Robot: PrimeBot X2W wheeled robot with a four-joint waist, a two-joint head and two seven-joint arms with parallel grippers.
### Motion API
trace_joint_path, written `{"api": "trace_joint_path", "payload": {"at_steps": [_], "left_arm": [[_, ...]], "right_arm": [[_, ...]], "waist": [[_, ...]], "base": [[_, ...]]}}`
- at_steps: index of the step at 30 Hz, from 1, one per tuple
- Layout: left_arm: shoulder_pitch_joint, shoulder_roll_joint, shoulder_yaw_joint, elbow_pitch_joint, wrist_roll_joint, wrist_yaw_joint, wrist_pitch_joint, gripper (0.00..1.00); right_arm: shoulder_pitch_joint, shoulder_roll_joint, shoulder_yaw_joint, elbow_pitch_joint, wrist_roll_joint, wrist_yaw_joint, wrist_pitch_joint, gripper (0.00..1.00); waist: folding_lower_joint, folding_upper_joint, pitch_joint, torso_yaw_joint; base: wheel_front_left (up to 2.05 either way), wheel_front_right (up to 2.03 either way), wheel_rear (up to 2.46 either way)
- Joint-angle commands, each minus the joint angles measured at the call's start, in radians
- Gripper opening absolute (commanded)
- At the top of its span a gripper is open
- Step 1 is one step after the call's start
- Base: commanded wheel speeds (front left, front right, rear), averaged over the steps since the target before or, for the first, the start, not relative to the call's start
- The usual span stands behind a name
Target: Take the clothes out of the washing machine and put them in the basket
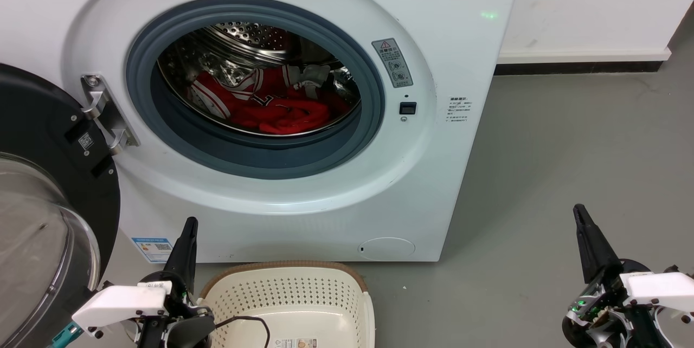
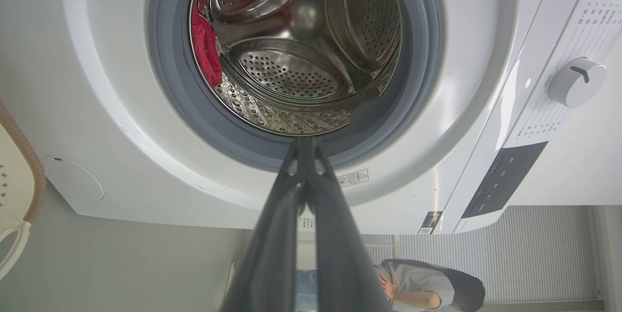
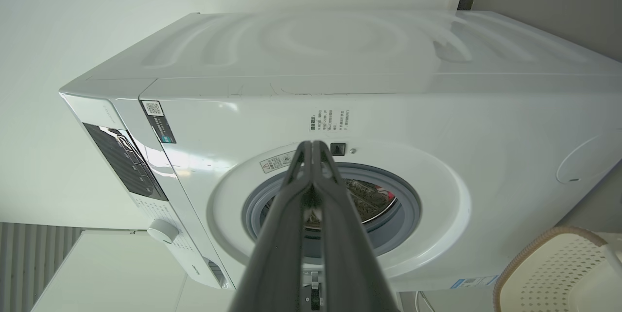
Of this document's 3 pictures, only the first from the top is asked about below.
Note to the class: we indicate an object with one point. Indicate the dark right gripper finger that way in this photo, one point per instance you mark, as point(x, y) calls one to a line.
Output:
point(593, 253)

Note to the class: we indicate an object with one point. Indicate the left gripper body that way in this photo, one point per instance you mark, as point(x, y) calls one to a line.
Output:
point(122, 302)

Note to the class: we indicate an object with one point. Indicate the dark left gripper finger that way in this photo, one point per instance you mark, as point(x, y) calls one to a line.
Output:
point(183, 261)

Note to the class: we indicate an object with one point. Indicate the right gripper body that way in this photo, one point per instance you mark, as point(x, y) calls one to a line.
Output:
point(650, 288)

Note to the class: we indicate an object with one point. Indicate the red jersey with white stripes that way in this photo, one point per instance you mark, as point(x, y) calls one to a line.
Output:
point(219, 96)

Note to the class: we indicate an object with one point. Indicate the plain red garment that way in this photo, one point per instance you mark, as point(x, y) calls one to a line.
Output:
point(287, 117)

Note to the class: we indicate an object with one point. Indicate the cream perforated laundry basket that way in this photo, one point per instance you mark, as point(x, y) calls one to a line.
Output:
point(303, 294)

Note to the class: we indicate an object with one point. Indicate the black round washer door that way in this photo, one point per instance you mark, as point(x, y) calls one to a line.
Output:
point(38, 120)

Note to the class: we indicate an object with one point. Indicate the stainless steel washing machine drum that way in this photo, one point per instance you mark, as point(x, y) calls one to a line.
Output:
point(244, 39)

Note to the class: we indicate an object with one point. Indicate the blue white energy label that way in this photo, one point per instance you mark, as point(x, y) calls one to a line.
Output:
point(153, 249)

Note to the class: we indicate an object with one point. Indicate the grey rubber door gasket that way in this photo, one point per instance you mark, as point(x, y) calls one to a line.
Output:
point(255, 155)

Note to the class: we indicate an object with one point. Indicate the white front-load washing machine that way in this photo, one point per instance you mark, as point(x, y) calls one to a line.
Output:
point(303, 212)

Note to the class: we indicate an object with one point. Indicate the small QR code sticker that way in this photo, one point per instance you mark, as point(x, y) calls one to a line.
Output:
point(85, 140)

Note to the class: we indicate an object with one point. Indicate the metal door hinge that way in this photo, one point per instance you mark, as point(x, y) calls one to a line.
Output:
point(105, 112)

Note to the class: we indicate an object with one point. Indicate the small printed text sticker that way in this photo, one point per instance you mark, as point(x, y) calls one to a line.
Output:
point(459, 109)

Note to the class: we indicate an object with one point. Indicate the round white filter cover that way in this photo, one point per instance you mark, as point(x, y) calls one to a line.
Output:
point(386, 249)

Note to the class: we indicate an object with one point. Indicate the black door latch socket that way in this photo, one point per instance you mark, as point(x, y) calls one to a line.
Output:
point(407, 108)

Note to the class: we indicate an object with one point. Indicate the grey warning sticker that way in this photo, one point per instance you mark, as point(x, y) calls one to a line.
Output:
point(393, 62)

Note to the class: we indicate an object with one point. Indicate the white wall skirting board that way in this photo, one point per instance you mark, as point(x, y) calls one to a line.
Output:
point(583, 56)

